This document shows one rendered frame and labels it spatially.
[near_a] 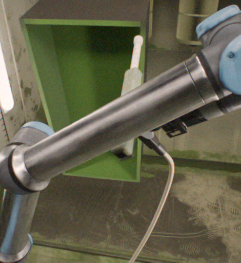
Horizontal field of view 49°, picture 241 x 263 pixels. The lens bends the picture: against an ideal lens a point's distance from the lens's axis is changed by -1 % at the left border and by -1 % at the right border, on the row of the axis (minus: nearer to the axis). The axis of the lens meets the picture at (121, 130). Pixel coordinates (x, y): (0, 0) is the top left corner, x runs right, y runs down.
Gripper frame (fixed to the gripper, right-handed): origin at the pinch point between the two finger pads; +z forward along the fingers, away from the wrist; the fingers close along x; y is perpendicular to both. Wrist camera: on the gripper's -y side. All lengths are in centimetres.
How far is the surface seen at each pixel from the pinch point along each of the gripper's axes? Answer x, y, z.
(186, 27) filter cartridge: 165, 77, 14
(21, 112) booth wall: 96, 29, 153
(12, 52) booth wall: 119, -9, 125
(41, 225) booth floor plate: 13, 82, 154
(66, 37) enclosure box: 94, 0, 60
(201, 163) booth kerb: 98, 182, 56
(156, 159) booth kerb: 99, 157, 94
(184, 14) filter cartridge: 171, 68, 12
